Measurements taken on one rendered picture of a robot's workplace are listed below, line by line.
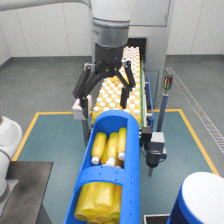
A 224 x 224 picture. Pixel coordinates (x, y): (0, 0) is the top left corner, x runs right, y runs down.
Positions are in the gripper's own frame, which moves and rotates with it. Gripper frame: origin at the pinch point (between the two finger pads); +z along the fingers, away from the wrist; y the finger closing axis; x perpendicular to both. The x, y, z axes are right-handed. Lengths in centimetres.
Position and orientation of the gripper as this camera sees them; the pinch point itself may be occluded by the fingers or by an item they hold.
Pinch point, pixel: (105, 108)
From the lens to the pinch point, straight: 57.5
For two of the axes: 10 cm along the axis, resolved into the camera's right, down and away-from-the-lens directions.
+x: 4.9, 5.3, -6.9
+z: -0.9, 8.2, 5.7
